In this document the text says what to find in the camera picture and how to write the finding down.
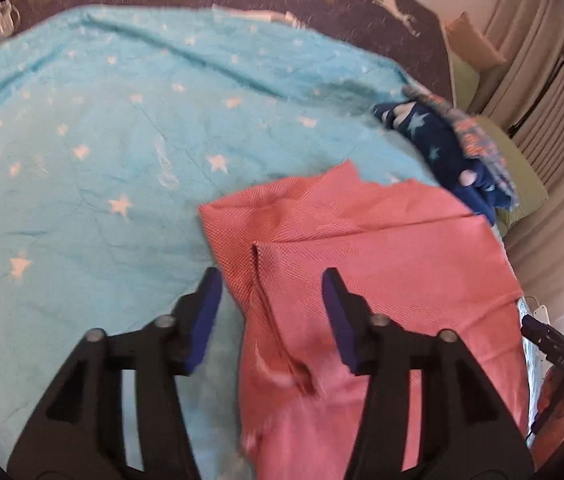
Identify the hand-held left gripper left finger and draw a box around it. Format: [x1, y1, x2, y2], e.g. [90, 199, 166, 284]
[7, 266, 224, 480]

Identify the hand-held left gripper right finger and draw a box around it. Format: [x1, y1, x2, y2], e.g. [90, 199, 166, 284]
[322, 266, 535, 480]

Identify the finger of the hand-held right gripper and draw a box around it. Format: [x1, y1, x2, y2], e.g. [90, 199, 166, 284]
[520, 314, 564, 363]

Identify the pink long-sleeved shirt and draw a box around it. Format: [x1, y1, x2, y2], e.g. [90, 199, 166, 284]
[198, 160, 530, 480]

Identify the person's right hand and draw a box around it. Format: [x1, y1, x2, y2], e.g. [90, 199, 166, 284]
[537, 367, 564, 428]

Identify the large green pillow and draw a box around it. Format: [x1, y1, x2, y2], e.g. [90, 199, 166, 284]
[477, 115, 550, 231]

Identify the folded floral garment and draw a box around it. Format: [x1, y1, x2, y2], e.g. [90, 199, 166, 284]
[402, 85, 520, 206]

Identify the folded navy star garment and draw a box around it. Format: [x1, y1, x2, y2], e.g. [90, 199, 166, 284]
[372, 100, 518, 226]

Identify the beige curtain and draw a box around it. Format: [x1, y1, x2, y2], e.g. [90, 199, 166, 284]
[467, 0, 564, 331]

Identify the turquoise star blanket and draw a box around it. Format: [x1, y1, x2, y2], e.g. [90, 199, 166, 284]
[0, 4, 533, 480]

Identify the small green pillow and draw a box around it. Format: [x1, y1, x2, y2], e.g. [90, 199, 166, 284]
[447, 52, 483, 111]

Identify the pink pillow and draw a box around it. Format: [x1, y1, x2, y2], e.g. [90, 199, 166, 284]
[444, 10, 508, 73]

